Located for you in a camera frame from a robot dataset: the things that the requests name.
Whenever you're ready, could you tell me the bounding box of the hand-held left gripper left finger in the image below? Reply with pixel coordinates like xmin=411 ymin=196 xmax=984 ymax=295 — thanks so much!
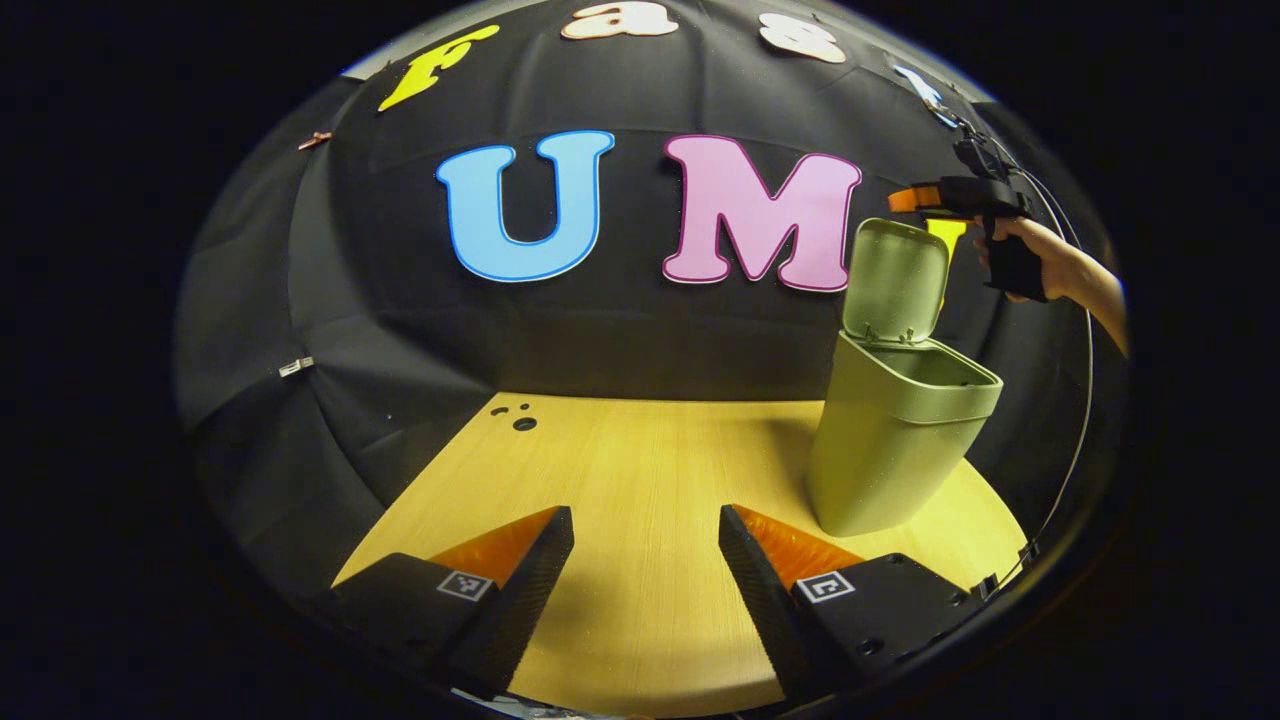
xmin=330 ymin=505 xmax=576 ymax=699

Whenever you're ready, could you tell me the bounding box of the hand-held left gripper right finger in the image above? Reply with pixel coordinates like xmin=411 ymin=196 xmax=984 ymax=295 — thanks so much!
xmin=718 ymin=503 xmax=971 ymax=701

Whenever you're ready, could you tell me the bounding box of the green desktop garbage bin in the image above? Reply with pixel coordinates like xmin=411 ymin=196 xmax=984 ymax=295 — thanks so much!
xmin=808 ymin=218 xmax=1004 ymax=538

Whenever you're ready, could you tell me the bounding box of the wooden desktop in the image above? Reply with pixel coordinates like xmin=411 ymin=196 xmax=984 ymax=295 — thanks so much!
xmin=333 ymin=392 xmax=1029 ymax=719

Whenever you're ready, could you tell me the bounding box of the black backdrop cloth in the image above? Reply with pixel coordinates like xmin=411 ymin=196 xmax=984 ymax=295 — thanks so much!
xmin=175 ymin=0 xmax=1126 ymax=601

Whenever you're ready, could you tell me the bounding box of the thin grey cable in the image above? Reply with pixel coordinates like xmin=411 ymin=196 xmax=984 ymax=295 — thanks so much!
xmin=940 ymin=110 xmax=1096 ymax=591

